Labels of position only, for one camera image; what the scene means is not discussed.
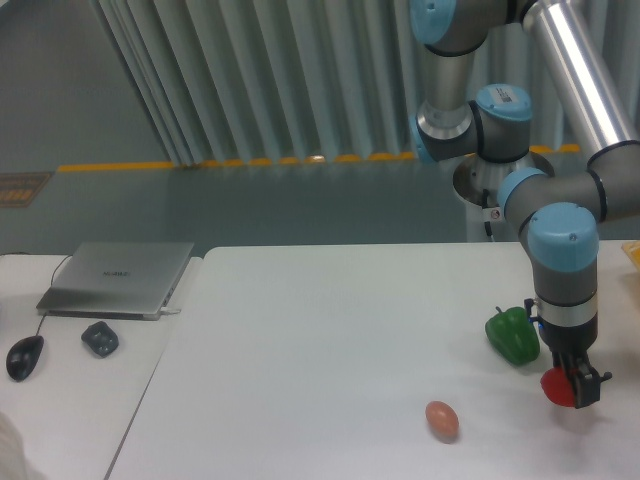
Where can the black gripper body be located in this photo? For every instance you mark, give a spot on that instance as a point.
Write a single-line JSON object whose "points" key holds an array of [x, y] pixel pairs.
{"points": [[569, 340]]}

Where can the red bell pepper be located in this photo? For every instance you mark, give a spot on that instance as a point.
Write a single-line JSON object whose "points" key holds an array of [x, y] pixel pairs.
{"points": [[557, 387]]}

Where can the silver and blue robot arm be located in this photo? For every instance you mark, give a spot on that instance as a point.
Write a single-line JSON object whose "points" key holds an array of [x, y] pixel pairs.
{"points": [[556, 218]]}

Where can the white sleeved forearm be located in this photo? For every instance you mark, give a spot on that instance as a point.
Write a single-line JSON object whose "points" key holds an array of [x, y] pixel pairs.
{"points": [[13, 463]]}

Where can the green bell pepper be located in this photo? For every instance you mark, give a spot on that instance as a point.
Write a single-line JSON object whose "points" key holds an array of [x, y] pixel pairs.
{"points": [[513, 336]]}

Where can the yellow box at edge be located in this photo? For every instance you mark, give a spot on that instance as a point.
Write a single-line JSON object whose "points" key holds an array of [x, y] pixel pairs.
{"points": [[632, 250]]}

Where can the brown egg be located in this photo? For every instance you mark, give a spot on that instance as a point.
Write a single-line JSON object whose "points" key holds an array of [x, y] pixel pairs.
{"points": [[442, 420]]}

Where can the white pleated curtain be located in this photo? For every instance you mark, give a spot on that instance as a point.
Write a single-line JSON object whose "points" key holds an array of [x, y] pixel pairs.
{"points": [[251, 81]]}

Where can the black charger adapter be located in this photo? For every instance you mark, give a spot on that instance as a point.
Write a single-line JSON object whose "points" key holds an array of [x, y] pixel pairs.
{"points": [[101, 339]]}

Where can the silver closed laptop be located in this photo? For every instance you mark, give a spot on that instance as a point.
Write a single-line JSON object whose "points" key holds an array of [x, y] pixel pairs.
{"points": [[117, 280]]}

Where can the white side table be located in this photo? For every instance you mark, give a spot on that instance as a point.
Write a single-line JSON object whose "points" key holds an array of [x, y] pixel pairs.
{"points": [[74, 410]]}

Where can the black computer mouse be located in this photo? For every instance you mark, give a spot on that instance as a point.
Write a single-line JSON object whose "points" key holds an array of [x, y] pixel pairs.
{"points": [[23, 357]]}

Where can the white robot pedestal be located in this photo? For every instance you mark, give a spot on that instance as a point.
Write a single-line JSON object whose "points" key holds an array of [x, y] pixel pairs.
{"points": [[475, 220]]}

